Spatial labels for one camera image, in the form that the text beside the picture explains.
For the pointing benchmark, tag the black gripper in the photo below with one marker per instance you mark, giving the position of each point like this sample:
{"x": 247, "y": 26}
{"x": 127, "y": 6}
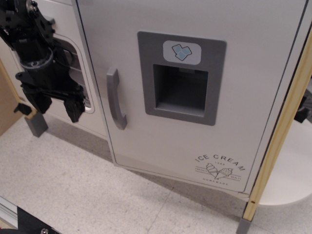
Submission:
{"x": 53, "y": 81}

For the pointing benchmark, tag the grey fridge door handle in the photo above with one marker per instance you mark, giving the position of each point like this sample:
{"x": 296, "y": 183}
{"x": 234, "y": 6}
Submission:
{"x": 112, "y": 81}

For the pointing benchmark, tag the white toy fridge door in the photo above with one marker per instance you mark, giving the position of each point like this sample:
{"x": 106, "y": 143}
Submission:
{"x": 195, "y": 97}

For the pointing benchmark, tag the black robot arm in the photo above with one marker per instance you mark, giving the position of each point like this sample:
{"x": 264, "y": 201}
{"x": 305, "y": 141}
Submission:
{"x": 25, "y": 30}

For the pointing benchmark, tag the grey left foot cap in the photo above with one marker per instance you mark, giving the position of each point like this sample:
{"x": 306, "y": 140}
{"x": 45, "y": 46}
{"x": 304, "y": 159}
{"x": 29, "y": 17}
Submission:
{"x": 37, "y": 124}

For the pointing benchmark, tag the grey foot cap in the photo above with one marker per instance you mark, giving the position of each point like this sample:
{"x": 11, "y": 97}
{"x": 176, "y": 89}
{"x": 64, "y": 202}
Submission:
{"x": 243, "y": 226}
{"x": 37, "y": 124}

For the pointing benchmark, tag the black clamp knob left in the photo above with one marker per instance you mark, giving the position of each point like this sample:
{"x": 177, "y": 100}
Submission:
{"x": 24, "y": 109}

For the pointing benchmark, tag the brown wooden board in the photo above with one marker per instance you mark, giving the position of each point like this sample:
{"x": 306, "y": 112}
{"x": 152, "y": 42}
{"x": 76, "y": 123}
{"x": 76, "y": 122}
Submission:
{"x": 7, "y": 106}

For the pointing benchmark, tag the white toy oven door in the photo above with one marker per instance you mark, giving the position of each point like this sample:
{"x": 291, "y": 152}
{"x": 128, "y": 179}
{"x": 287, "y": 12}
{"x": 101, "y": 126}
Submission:
{"x": 77, "y": 70}

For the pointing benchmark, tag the grey ice dispenser panel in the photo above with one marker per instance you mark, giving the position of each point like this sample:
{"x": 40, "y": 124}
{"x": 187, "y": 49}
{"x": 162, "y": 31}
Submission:
{"x": 181, "y": 76}

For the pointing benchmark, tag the white toy kitchen cabinet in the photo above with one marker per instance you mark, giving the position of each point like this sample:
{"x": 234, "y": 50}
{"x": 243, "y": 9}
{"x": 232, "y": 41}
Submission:
{"x": 61, "y": 24}

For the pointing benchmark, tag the grey right foot cap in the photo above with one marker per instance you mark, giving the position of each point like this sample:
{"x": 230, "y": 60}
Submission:
{"x": 243, "y": 226}

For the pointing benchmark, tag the white round table base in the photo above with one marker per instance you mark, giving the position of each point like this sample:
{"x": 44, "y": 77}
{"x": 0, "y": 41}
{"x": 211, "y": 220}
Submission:
{"x": 291, "y": 178}

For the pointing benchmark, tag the black clamp right edge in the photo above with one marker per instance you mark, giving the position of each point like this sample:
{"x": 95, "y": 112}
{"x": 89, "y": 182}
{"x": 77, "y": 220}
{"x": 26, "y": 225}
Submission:
{"x": 305, "y": 108}

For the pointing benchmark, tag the light wooden left post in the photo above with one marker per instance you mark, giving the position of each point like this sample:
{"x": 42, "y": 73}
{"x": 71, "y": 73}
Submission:
{"x": 14, "y": 92}

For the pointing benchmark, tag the light wooden post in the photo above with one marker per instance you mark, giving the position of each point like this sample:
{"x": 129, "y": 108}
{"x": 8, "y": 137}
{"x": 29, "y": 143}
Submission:
{"x": 14, "y": 92}
{"x": 294, "y": 96}

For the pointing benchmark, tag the grey oven door handle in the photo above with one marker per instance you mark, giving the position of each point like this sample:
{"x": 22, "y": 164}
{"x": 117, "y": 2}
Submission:
{"x": 50, "y": 20}

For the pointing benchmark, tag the aluminium rail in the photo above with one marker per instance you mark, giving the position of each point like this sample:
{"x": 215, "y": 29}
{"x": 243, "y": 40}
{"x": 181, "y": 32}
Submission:
{"x": 8, "y": 211}

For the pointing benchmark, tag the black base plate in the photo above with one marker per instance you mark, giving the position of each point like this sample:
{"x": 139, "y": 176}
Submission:
{"x": 29, "y": 224}

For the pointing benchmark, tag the light wooden right post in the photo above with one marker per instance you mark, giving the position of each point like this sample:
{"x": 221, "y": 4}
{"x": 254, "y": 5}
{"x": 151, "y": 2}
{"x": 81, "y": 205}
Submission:
{"x": 294, "y": 96}

